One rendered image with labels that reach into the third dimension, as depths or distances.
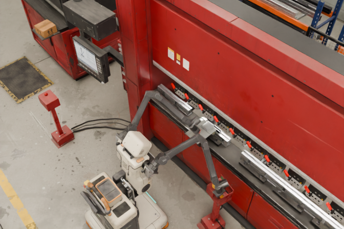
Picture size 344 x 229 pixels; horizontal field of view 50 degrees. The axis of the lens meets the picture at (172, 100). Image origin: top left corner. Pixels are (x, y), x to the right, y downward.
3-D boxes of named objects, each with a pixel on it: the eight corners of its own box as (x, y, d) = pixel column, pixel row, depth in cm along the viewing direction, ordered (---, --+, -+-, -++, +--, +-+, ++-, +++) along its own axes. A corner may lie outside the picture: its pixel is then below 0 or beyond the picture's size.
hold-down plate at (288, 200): (272, 191, 333) (272, 189, 331) (275, 187, 335) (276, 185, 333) (300, 214, 318) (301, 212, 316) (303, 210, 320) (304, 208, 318)
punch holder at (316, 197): (304, 193, 306) (309, 183, 294) (309, 187, 310) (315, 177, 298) (320, 206, 298) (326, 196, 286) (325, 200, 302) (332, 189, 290)
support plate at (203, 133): (185, 133, 364) (185, 133, 363) (203, 120, 376) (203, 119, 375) (197, 144, 354) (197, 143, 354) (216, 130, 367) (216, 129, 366)
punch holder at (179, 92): (174, 92, 387) (174, 81, 375) (180, 88, 391) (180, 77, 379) (184, 100, 379) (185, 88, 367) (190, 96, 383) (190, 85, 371)
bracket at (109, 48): (92, 58, 419) (91, 53, 414) (110, 49, 430) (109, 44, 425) (113, 76, 399) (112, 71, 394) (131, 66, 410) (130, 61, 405)
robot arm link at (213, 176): (198, 139, 321) (201, 143, 310) (205, 137, 321) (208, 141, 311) (211, 182, 332) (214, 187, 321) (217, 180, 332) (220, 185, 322)
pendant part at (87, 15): (78, 69, 412) (61, 3, 350) (95, 59, 424) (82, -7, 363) (107, 91, 388) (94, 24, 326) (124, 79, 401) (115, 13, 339)
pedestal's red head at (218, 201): (206, 190, 357) (207, 181, 344) (219, 183, 363) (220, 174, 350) (217, 207, 345) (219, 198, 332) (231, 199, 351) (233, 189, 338)
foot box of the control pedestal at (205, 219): (196, 224, 402) (196, 219, 394) (214, 213, 411) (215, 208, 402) (206, 239, 391) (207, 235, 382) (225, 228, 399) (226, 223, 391)
